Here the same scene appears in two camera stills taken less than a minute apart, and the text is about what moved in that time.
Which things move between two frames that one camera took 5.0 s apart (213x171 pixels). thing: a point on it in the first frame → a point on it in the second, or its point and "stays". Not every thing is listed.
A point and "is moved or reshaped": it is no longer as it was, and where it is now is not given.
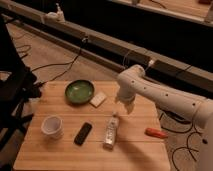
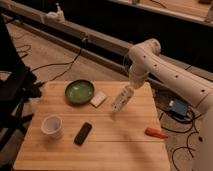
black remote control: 82,134 stays
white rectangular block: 98,99 stays
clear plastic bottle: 111,133 is moved or reshaped
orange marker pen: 158,133 stays
